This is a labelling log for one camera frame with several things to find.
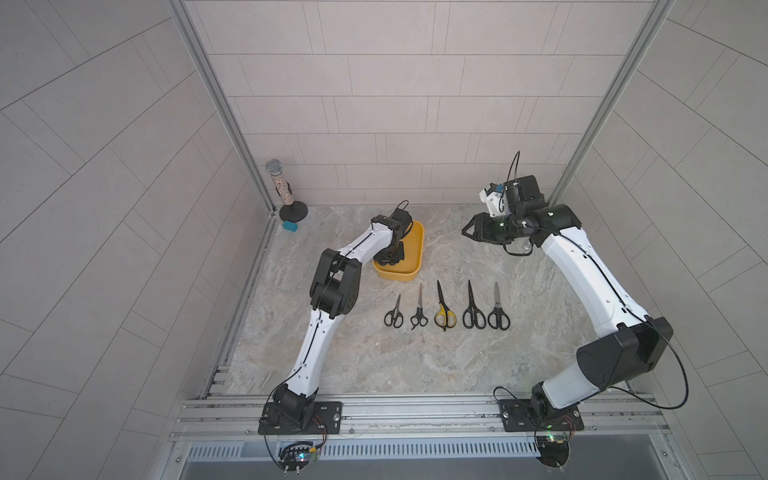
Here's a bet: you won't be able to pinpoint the yellow plastic storage box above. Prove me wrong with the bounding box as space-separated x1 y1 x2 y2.
373 221 425 282

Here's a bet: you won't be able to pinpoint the small black scissors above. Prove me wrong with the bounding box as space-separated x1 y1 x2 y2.
410 284 428 330

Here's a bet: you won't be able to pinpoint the silver blade black scissors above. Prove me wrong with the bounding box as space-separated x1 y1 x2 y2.
487 282 511 331

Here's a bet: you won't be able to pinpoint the yellow black handled scissors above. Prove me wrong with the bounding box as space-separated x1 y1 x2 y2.
434 281 457 331

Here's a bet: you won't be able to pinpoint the all black scissors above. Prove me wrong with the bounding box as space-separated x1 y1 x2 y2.
462 281 487 329

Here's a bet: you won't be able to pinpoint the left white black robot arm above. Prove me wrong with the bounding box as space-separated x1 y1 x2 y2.
271 200 413 429

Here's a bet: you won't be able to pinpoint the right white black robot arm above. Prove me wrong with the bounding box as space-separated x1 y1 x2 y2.
462 175 673 424

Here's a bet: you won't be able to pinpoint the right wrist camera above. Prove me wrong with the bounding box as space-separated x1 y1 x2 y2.
479 183 508 218

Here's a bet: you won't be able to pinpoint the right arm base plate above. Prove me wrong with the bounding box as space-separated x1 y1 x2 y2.
498 398 585 433

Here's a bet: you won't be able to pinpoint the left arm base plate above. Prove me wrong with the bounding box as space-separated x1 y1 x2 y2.
258 402 343 435

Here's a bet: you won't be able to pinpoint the aluminium front rail frame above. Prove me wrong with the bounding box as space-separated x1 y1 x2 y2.
170 392 670 442

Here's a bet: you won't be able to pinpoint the right circuit board with wires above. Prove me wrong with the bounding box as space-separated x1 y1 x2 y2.
536 435 570 470

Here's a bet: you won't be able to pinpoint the circuit board with wires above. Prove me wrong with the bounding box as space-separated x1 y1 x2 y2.
536 435 570 470
278 441 318 475

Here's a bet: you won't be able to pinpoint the left circuit board with wires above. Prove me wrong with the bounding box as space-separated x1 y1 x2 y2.
278 441 318 475

